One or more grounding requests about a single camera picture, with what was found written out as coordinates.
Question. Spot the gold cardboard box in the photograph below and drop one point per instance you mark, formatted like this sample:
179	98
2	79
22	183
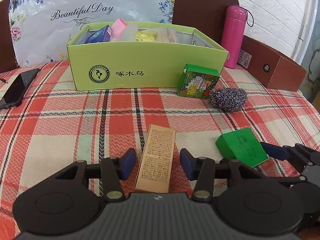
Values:
156	162

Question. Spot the floral Beautiful Day bag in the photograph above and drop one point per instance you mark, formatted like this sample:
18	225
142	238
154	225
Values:
41	29

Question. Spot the plain green box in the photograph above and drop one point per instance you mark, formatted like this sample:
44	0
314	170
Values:
241	145

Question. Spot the pink thermos bottle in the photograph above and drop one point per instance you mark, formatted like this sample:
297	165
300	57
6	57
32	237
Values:
236	20

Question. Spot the green patterned box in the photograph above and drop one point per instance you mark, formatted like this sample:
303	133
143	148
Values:
197	81

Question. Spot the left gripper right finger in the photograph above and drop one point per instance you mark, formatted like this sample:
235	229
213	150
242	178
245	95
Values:
201	170

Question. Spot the black smartphone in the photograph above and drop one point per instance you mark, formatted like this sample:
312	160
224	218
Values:
14	95

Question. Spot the red plaid bed sheet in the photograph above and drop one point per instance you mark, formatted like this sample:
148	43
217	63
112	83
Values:
56	125

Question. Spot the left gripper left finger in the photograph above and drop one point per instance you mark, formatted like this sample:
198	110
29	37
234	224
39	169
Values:
113	170

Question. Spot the pink folded cloth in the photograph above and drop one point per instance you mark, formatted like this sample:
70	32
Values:
117	28

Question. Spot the blue small box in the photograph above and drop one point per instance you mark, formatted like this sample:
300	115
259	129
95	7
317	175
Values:
102	35

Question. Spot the translucent plastic toothbrush case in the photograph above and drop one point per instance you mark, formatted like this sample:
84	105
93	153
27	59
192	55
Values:
129	33

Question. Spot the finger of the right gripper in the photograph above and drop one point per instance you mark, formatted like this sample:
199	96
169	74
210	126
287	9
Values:
288	152

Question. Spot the dark brown headboard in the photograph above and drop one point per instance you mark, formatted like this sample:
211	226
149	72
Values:
206	15

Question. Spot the white cotton gloves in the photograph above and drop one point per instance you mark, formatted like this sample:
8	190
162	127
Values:
166	35

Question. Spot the light green cardboard box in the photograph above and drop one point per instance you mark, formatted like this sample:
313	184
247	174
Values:
140	64

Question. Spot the brown cardboard box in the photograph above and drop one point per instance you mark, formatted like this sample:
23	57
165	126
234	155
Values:
270	67

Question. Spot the yellow small box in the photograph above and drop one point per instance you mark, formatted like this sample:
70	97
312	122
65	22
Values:
146	36

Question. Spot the steel wool scrubber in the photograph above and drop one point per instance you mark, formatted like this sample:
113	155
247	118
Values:
228	99

